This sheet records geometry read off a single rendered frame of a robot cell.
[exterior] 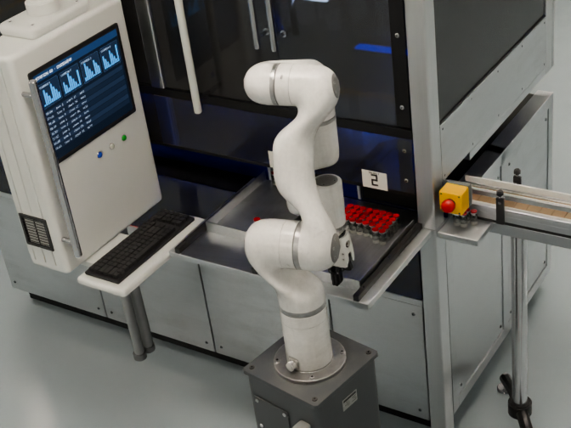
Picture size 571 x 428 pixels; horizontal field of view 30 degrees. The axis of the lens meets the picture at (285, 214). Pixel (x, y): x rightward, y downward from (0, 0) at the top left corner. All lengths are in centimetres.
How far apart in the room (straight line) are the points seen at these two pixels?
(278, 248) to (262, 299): 126
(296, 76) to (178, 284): 171
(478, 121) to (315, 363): 104
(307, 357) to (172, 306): 147
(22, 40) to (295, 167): 106
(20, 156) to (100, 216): 37
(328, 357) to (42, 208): 107
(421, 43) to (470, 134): 49
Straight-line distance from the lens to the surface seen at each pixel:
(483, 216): 326
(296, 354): 273
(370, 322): 358
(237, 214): 341
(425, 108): 303
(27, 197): 337
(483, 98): 339
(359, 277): 305
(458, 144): 326
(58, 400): 426
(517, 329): 351
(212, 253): 325
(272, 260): 257
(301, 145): 250
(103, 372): 432
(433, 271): 332
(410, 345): 355
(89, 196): 344
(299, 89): 247
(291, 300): 262
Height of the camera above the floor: 264
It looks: 31 degrees down
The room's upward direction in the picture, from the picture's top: 8 degrees counter-clockwise
